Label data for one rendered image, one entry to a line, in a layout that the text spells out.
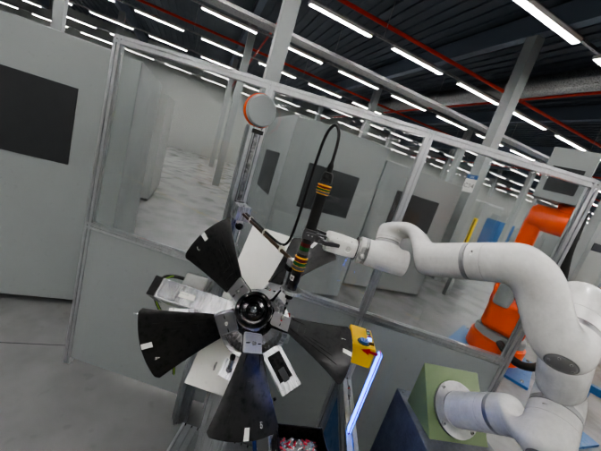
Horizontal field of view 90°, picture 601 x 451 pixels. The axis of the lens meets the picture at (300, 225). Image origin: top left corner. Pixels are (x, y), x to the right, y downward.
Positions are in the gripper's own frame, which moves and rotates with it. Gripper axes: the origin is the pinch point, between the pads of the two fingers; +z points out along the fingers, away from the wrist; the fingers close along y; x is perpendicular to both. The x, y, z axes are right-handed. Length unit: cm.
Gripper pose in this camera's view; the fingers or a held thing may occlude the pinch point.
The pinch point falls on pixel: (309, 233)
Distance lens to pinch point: 94.5
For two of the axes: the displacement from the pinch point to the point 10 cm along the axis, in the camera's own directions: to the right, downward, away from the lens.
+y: 0.9, -1.8, 9.8
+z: -9.5, -3.1, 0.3
